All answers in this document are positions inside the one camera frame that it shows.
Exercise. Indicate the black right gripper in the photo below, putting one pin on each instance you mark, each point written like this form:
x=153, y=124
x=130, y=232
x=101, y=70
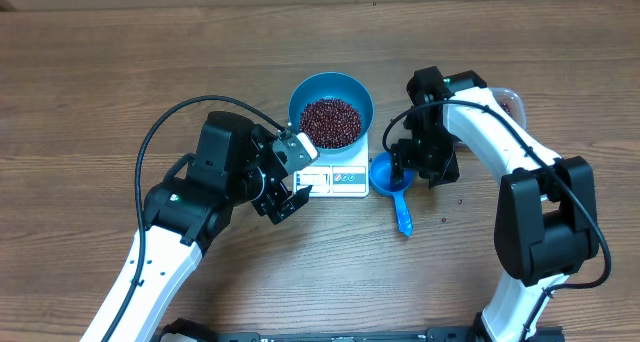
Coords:
x=448, y=171

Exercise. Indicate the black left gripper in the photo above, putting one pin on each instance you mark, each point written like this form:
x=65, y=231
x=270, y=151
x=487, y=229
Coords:
x=278, y=191

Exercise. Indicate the blue plastic measuring scoop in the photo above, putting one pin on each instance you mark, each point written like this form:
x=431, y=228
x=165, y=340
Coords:
x=380, y=179

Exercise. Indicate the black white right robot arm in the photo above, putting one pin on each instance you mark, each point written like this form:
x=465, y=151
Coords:
x=546, y=215

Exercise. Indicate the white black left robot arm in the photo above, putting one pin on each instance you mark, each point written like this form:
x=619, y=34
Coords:
x=236, y=161

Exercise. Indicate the white digital kitchen scale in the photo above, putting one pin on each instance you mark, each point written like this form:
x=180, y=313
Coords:
x=337, y=173

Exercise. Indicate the red beans in bowl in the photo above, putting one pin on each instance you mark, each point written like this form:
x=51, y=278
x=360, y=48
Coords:
x=331, y=123

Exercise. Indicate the clear plastic bean container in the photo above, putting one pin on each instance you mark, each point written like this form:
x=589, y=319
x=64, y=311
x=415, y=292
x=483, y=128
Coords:
x=515, y=103

